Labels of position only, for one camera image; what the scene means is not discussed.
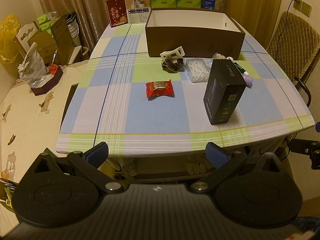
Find black product box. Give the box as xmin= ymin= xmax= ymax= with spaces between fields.
xmin=203 ymin=59 xmax=247 ymax=126

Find wall socket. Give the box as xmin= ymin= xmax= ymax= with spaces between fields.
xmin=293 ymin=0 xmax=313 ymax=18

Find red gift packet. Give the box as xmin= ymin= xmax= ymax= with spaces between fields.
xmin=106 ymin=0 xmax=128 ymax=28

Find clear plastic cup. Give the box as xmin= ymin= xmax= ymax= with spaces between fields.
xmin=185 ymin=58 xmax=213 ymax=83

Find green packet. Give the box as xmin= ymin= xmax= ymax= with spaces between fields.
xmin=0 ymin=180 xmax=16 ymax=213

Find beige curtain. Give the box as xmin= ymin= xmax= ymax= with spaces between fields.
xmin=33 ymin=0 xmax=150 ymax=55

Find dark wooden hexagonal tray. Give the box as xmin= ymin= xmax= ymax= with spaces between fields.
xmin=30 ymin=64 xmax=64 ymax=96

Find white picture product box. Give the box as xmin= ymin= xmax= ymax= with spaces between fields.
xmin=124 ymin=0 xmax=152 ymax=25

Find desktop with plaid tablecloth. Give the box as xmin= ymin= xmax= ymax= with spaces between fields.
xmin=55 ymin=22 xmax=315 ymax=156

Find chair with quilted cover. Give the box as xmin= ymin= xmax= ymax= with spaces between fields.
xmin=266 ymin=10 xmax=320 ymax=107

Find cream cartoon tablecloth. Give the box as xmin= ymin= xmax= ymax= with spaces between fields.
xmin=0 ymin=59 xmax=91 ymax=230

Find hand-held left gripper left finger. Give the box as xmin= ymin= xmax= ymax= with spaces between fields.
xmin=32 ymin=142 xmax=120 ymax=194

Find dark fabric scrunchie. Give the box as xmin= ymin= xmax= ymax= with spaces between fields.
xmin=161 ymin=56 xmax=186 ymax=73

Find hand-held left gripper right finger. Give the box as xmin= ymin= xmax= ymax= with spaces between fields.
xmin=190 ymin=142 xmax=284 ymax=194

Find white medicine bottle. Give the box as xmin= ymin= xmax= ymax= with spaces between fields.
xmin=226 ymin=56 xmax=250 ymax=77

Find black power cable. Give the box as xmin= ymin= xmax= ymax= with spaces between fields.
xmin=274 ymin=0 xmax=298 ymax=58

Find yellow plastic bag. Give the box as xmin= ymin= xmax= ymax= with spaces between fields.
xmin=0 ymin=14 xmax=22 ymax=65

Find tall brown cardboard box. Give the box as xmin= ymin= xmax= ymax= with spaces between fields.
xmin=49 ymin=11 xmax=77 ymax=66

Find brown cardboard storage box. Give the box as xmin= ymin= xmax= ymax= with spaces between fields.
xmin=145 ymin=8 xmax=246 ymax=60

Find small brown cardboard box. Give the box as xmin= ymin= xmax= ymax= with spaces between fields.
xmin=27 ymin=29 xmax=61 ymax=63

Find white hair clip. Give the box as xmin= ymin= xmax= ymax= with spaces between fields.
xmin=160 ymin=46 xmax=186 ymax=61

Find small green tissue packs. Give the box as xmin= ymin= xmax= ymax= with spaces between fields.
xmin=37 ymin=12 xmax=59 ymax=36

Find silver plastic bag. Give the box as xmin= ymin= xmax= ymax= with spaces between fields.
xmin=18 ymin=42 xmax=51 ymax=88

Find red snack packet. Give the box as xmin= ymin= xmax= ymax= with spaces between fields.
xmin=146 ymin=79 xmax=174 ymax=101

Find white paper bag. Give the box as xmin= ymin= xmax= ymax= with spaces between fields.
xmin=66 ymin=12 xmax=81 ymax=47

